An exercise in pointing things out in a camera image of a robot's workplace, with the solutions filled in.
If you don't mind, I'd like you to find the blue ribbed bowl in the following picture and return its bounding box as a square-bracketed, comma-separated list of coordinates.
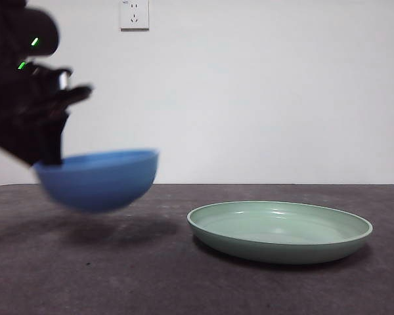
[32, 148, 160, 213]

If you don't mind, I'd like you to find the green round plate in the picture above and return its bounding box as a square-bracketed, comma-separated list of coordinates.
[186, 200, 374, 265]

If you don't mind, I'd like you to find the pale grey camera box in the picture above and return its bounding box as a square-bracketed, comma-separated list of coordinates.
[57, 70, 73, 90]

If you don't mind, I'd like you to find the white wall socket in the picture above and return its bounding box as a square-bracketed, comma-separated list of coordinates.
[120, 0, 150, 32]

